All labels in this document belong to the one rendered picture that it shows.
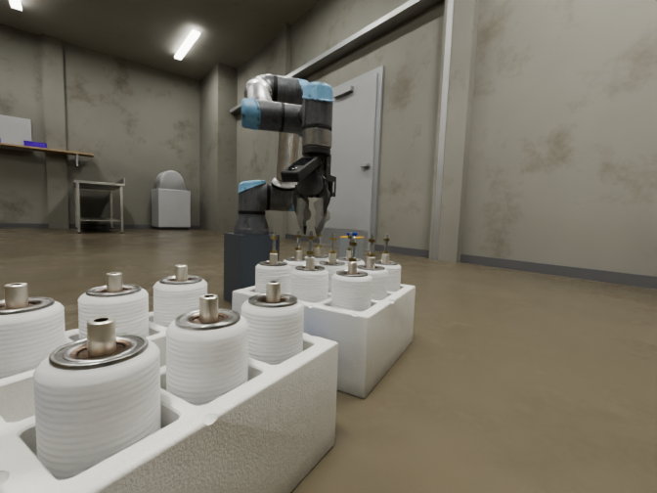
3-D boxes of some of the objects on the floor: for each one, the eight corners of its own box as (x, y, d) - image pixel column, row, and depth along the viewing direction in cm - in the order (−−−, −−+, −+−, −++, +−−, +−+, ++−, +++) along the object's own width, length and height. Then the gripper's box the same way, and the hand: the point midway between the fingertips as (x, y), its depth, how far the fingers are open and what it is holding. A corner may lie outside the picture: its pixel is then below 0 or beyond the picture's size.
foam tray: (-72, 496, 43) (-83, 364, 41) (192, 378, 75) (192, 301, 74) (38, 775, 22) (25, 531, 20) (335, 444, 55) (339, 341, 53)
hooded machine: (185, 228, 764) (185, 174, 753) (192, 230, 719) (192, 171, 708) (151, 228, 720) (150, 170, 709) (156, 230, 674) (155, 167, 663)
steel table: (113, 228, 677) (112, 184, 669) (125, 233, 541) (124, 178, 533) (73, 228, 635) (71, 181, 627) (75, 233, 500) (73, 173, 491)
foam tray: (231, 356, 87) (231, 291, 86) (308, 319, 121) (310, 271, 120) (365, 399, 69) (369, 317, 67) (413, 341, 103) (416, 286, 101)
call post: (335, 319, 123) (338, 237, 120) (344, 314, 129) (347, 236, 126) (353, 323, 119) (356, 238, 116) (360, 318, 125) (364, 238, 123)
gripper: (344, 152, 83) (341, 235, 85) (306, 155, 88) (304, 233, 90) (329, 145, 76) (327, 236, 78) (289, 148, 80) (287, 234, 82)
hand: (310, 229), depth 81 cm, fingers open, 3 cm apart
